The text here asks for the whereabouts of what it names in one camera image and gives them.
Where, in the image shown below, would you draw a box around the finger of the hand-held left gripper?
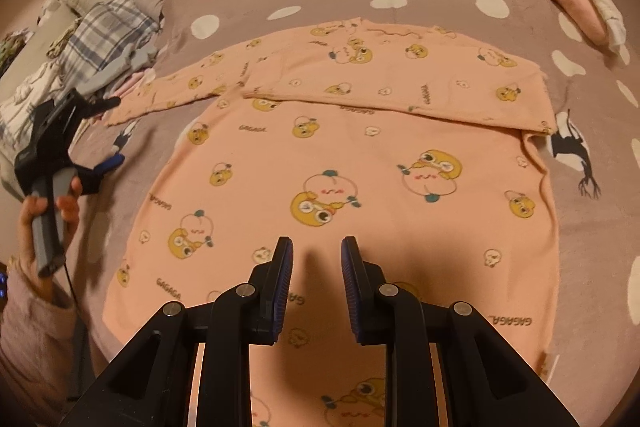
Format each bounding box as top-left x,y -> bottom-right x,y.
72,154 -> 125,198
75,94 -> 122,118

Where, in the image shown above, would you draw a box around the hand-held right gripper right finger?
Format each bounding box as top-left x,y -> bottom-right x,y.
340,235 -> 581,427

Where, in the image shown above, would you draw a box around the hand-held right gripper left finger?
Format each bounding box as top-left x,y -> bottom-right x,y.
59,236 -> 295,427

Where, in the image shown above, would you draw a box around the pink cartoon print shirt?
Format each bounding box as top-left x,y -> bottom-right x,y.
102,19 -> 561,427

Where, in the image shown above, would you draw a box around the person's left forearm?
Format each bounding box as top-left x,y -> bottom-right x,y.
0,257 -> 78,413

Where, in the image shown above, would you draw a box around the person's left hand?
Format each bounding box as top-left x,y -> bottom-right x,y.
17,179 -> 83,280

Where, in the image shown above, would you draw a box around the white patterned cloth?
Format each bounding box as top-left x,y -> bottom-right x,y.
0,59 -> 68,158

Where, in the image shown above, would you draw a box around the light pink cloth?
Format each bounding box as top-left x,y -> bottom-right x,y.
120,69 -> 158,100

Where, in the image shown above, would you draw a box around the grey cloth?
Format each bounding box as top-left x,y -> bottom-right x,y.
80,47 -> 162,100

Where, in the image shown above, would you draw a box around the blue plaid cloth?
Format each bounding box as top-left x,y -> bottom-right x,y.
60,0 -> 161,82

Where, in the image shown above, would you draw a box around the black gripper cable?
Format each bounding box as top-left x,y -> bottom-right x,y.
62,259 -> 87,328

